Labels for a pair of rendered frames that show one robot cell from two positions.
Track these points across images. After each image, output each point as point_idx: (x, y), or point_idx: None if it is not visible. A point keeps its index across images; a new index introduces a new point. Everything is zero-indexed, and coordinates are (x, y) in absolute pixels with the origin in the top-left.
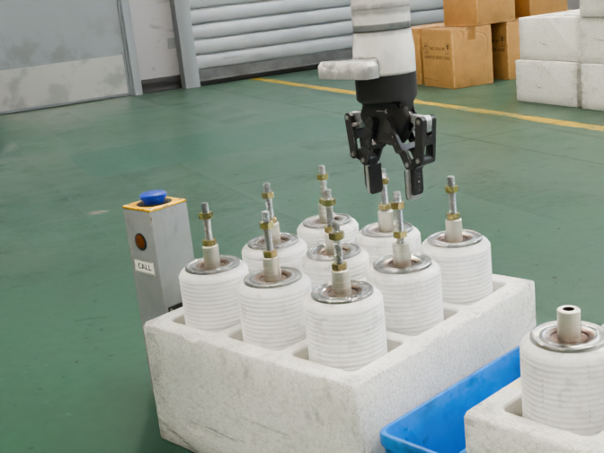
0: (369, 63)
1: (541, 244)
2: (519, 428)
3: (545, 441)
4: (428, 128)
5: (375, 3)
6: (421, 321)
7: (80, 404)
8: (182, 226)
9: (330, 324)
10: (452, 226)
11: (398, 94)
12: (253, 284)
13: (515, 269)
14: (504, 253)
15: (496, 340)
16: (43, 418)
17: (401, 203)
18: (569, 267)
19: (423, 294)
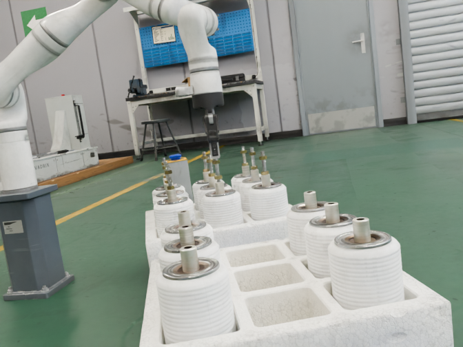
0: (178, 87)
1: (459, 213)
2: (151, 269)
3: (149, 276)
4: (210, 120)
5: (190, 58)
6: (217, 223)
7: None
8: (184, 171)
9: (156, 213)
10: (262, 177)
11: (202, 104)
12: (156, 195)
13: (419, 224)
14: (428, 215)
15: None
16: (135, 251)
17: (215, 161)
18: (453, 227)
19: (217, 208)
